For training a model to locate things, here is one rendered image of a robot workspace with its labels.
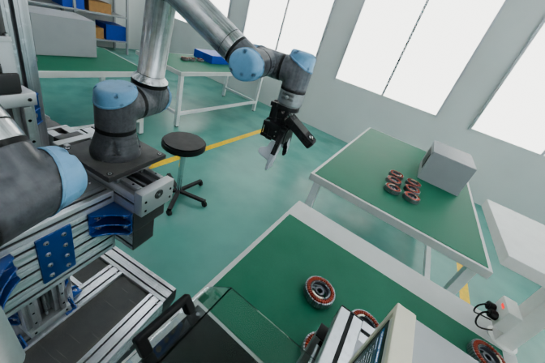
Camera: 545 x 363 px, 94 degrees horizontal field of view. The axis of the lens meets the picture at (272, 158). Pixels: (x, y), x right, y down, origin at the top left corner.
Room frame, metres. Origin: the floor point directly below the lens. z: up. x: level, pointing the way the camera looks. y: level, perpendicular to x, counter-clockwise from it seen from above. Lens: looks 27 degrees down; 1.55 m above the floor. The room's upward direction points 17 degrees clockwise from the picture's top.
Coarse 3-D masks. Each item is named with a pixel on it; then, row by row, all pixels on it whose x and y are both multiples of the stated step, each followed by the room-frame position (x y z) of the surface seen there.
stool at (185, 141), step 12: (180, 132) 1.89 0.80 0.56; (168, 144) 1.64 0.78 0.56; (180, 144) 1.70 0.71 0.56; (192, 144) 1.75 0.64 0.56; (204, 144) 1.83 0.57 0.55; (180, 156) 1.76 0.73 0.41; (192, 156) 1.67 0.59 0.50; (180, 168) 1.76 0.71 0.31; (180, 180) 1.76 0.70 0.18; (180, 192) 1.76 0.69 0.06; (204, 204) 1.73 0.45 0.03
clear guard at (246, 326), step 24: (216, 288) 0.35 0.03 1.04; (216, 312) 0.28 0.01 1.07; (240, 312) 0.30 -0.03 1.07; (168, 336) 0.23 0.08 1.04; (192, 336) 0.23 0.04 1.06; (216, 336) 0.24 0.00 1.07; (240, 336) 0.26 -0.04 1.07; (264, 336) 0.27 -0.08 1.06; (288, 336) 0.28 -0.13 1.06; (144, 360) 0.19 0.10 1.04; (168, 360) 0.19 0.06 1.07; (192, 360) 0.20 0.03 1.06; (216, 360) 0.21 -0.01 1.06; (240, 360) 0.22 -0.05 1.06; (264, 360) 0.23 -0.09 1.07; (288, 360) 0.24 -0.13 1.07; (312, 360) 0.25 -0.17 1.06
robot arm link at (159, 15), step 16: (160, 0) 0.80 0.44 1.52; (144, 16) 0.81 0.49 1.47; (160, 16) 0.81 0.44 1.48; (144, 32) 0.80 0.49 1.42; (160, 32) 0.81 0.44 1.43; (144, 48) 0.80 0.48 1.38; (160, 48) 0.82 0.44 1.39; (144, 64) 0.80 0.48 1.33; (160, 64) 0.82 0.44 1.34; (144, 80) 0.80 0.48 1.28; (160, 80) 0.83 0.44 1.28; (160, 96) 0.83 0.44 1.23; (160, 112) 0.86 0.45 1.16
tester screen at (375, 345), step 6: (378, 336) 0.19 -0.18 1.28; (372, 342) 0.19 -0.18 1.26; (378, 342) 0.18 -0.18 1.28; (372, 348) 0.18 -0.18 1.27; (378, 348) 0.17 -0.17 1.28; (366, 354) 0.18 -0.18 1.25; (372, 354) 0.17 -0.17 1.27; (378, 354) 0.16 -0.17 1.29; (360, 360) 0.18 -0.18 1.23; (366, 360) 0.17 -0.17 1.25; (372, 360) 0.16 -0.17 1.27
